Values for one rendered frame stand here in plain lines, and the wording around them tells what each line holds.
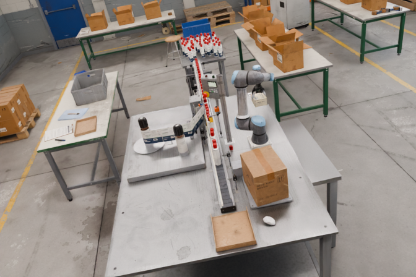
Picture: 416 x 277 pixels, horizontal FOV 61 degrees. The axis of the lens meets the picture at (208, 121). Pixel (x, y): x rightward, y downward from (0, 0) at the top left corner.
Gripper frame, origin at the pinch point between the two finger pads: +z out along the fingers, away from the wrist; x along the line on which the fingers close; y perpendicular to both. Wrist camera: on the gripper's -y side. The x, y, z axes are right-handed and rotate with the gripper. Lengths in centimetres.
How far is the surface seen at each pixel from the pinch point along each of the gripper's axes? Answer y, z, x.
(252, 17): -263, 0, 63
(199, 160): 64, 11, -71
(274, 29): -168, -5, 70
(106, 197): -22, 101, -187
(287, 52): -89, -2, 61
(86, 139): -28, 21, -184
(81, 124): -64, 22, -196
